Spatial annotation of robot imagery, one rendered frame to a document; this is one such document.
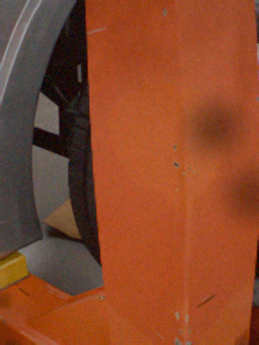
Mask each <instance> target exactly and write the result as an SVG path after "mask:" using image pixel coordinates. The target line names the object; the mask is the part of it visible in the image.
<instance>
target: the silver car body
mask: <svg viewBox="0 0 259 345"><path fill-rule="evenodd" d="M74 1H75V0H0V260H2V259H3V258H4V257H6V256H7V255H8V256H9V255H10V254H12V253H15V252H17V251H19V250H21V249H22V248H24V247H26V246H27V245H28V246H29V245H31V244H32V243H36V242H38V240H41V238H40V231H39V228H38V224H37V220H36V216H35V213H34V209H33V204H32V197H31V182H30V159H29V154H30V137H31V125H32V117H33V111H34V105H35V100H36V95H37V91H38V88H39V85H40V80H41V77H42V73H43V70H44V67H45V64H46V62H47V59H48V56H49V53H50V50H51V47H52V45H53V42H54V40H55V38H56V35H57V33H58V29H59V27H60V25H61V24H62V22H63V21H64V19H65V17H66V16H67V11H68V10H69V8H70V7H71V5H72V4H73V3H74Z"/></svg>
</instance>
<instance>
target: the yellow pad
mask: <svg viewBox="0 0 259 345"><path fill-rule="evenodd" d="M28 277H30V274H29V273H28V270H27V264H26V258H25V256H24V255H23V254H22V253H20V252H18V251H17V252H15V253H12V254H10V255H9V256H8V255H7V256H6V257H4V258H3V259H2V260H0V291H2V290H4V289H7V288H8V287H10V286H12V285H14V284H15V283H18V282H19V281H22V280H24V279H26V278H28Z"/></svg>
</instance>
